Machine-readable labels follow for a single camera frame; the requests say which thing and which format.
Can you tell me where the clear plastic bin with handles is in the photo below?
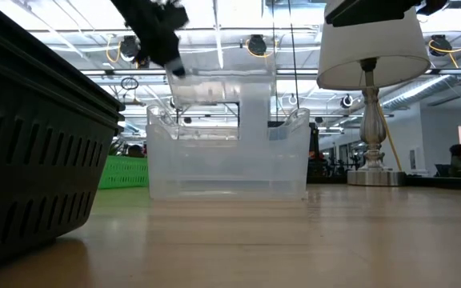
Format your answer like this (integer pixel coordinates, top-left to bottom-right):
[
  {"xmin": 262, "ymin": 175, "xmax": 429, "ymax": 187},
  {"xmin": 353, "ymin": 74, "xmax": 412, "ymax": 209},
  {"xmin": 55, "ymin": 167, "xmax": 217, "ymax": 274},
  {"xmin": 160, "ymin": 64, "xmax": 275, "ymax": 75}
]
[
  {"xmin": 165, "ymin": 66, "xmax": 278, "ymax": 110},
  {"xmin": 145, "ymin": 122, "xmax": 313, "ymax": 202},
  {"xmin": 146, "ymin": 104, "xmax": 311, "ymax": 189}
]

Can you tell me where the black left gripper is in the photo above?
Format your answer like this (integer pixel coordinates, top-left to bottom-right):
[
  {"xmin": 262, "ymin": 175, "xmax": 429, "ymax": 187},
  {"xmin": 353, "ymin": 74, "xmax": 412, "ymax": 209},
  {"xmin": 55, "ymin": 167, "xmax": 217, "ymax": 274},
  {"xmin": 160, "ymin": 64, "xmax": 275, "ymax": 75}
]
[{"xmin": 109, "ymin": 0, "xmax": 190, "ymax": 78}]

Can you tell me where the black frame rig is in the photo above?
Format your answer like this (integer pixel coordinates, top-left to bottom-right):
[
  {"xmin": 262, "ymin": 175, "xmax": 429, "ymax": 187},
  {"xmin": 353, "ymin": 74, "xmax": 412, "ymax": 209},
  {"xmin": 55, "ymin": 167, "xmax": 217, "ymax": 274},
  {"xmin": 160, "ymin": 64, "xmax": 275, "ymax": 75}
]
[{"xmin": 174, "ymin": 99, "xmax": 242, "ymax": 141}]

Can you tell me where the table lamp with white shade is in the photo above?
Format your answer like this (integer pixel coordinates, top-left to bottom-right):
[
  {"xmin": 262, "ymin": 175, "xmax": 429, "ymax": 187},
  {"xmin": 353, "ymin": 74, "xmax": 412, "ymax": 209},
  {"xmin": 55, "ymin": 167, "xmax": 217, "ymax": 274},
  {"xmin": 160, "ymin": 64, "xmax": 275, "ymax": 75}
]
[{"xmin": 316, "ymin": 7, "xmax": 432, "ymax": 188}]

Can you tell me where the long ceiling light strip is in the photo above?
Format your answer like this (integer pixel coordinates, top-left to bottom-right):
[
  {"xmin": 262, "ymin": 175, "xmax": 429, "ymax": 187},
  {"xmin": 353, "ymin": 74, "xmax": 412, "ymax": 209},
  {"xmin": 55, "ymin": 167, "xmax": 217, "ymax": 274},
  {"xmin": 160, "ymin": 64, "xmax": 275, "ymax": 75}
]
[{"xmin": 80, "ymin": 68, "xmax": 461, "ymax": 77}]

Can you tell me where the yellow hanging cable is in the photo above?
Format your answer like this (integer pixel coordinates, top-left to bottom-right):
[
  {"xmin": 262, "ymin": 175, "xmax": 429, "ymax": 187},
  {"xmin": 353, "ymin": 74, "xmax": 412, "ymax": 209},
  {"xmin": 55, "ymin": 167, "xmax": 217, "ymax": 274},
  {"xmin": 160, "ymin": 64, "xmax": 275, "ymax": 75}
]
[{"xmin": 376, "ymin": 102, "xmax": 404, "ymax": 173}]

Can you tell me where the black ceiling cable reel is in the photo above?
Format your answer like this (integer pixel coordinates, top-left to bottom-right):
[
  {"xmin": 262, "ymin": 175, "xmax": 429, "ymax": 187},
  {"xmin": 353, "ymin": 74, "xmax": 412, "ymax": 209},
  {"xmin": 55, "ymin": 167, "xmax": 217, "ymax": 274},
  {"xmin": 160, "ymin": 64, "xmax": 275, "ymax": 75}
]
[
  {"xmin": 429, "ymin": 34, "xmax": 454, "ymax": 58},
  {"xmin": 246, "ymin": 34, "xmax": 269, "ymax": 58},
  {"xmin": 118, "ymin": 34, "xmax": 142, "ymax": 62}
]

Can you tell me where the black hanging cable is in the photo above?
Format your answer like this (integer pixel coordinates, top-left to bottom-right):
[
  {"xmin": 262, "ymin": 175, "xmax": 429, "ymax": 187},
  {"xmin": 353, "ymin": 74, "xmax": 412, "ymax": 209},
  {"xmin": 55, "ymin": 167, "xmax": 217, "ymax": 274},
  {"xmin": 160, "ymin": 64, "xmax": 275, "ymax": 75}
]
[
  {"xmin": 271, "ymin": 0, "xmax": 279, "ymax": 123},
  {"xmin": 287, "ymin": 0, "xmax": 303, "ymax": 121}
]

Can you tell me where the black cable ring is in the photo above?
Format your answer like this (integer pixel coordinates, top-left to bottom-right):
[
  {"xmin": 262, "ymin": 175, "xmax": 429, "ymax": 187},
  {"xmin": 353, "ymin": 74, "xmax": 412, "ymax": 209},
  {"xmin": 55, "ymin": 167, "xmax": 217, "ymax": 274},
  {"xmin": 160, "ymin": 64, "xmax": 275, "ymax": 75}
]
[{"xmin": 119, "ymin": 76, "xmax": 141, "ymax": 91}]

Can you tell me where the small green potted plant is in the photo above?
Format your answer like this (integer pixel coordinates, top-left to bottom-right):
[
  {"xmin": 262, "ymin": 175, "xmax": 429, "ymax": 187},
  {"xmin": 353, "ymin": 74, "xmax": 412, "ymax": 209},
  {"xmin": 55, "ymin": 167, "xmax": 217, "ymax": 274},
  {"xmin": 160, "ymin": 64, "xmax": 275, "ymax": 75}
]
[{"xmin": 109, "ymin": 138, "xmax": 125, "ymax": 157}]

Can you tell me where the white building column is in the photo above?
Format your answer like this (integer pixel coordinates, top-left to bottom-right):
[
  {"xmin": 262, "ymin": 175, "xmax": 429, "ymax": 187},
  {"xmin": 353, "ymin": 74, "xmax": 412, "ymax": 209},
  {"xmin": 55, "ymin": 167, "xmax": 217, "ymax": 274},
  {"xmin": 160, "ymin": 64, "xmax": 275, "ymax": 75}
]
[{"xmin": 239, "ymin": 82, "xmax": 272, "ymax": 142}]

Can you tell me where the silver ventilation duct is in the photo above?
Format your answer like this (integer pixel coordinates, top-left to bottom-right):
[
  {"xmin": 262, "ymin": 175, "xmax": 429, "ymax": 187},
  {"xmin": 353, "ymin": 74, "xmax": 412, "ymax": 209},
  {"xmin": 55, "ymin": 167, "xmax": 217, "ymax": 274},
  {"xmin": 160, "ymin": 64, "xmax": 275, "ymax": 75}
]
[{"xmin": 378, "ymin": 51, "xmax": 461, "ymax": 112}]

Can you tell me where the black slotted plastic basket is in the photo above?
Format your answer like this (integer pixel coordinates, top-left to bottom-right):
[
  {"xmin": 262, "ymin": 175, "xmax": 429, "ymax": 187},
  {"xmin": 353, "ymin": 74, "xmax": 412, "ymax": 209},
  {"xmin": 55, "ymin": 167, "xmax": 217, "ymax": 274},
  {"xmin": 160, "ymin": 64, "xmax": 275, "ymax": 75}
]
[
  {"xmin": 324, "ymin": 0, "xmax": 426, "ymax": 29},
  {"xmin": 0, "ymin": 0, "xmax": 126, "ymax": 275}
]

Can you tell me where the green plastic mesh basket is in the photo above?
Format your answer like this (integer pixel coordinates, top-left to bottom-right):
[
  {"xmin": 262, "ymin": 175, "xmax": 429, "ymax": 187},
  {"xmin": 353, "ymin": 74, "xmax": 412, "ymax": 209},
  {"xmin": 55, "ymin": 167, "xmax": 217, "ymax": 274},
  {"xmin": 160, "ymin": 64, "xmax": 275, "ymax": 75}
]
[{"xmin": 98, "ymin": 154, "xmax": 150, "ymax": 190}]

